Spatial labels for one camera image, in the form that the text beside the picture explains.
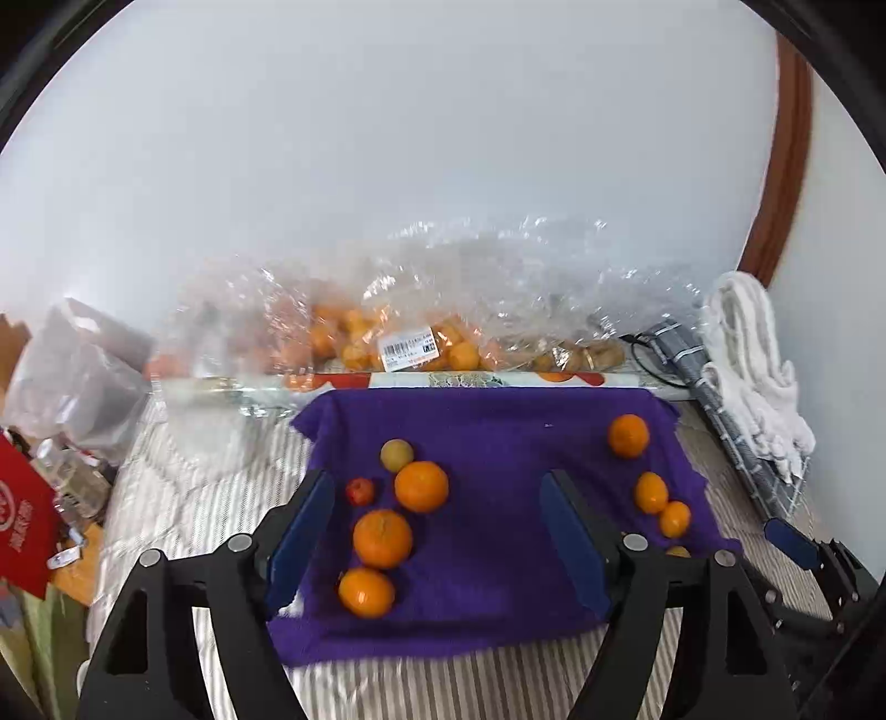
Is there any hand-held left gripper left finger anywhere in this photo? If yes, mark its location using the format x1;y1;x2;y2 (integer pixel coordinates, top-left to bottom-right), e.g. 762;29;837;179
76;469;338;720

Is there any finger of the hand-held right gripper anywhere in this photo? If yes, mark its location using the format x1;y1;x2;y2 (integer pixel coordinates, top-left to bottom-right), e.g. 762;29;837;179
764;518;882;605

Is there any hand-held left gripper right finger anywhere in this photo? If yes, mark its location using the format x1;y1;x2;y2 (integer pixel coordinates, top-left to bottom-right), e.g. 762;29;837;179
539;469;797;720

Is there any large round orange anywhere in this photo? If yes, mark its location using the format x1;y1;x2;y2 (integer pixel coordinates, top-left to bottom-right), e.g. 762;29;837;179
394;460;451;514

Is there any purple towel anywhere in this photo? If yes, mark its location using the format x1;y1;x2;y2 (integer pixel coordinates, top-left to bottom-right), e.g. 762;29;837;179
266;386;743;667

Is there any grey striped cloth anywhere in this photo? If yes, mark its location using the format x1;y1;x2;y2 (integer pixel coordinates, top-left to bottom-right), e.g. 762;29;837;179
647;317;812;522

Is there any white towel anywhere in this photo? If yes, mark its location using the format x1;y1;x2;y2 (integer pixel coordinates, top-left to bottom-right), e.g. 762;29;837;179
698;271;818;484

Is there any clear bag of brown nuts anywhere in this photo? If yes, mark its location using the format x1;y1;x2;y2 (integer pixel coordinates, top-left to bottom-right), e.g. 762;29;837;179
485;214;703;378

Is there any long printed box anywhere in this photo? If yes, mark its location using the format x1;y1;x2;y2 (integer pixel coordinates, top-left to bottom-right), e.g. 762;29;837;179
152;369;669;411

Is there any clear plastic bag of oranges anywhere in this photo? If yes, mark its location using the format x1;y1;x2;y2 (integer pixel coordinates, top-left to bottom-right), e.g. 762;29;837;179
156;222;534;392

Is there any pile of small clutter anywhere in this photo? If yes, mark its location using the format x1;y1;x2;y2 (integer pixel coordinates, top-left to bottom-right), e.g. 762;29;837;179
31;436;115;572

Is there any translucent white plastic bag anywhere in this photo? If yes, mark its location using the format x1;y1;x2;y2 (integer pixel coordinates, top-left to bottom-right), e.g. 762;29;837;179
6;297;154;466

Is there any red carton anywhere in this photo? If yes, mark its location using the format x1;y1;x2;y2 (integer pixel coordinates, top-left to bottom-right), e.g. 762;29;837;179
0;429;62;600

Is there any brown cardboard box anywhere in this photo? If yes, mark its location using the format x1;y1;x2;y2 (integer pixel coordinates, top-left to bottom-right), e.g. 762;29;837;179
0;313;33;392

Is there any black cable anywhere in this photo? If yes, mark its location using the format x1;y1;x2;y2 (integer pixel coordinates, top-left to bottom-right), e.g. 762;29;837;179
618;332;686;390

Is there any brown wooden frame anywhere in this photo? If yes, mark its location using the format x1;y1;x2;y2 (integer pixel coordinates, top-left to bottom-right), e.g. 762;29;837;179
737;31;815;286

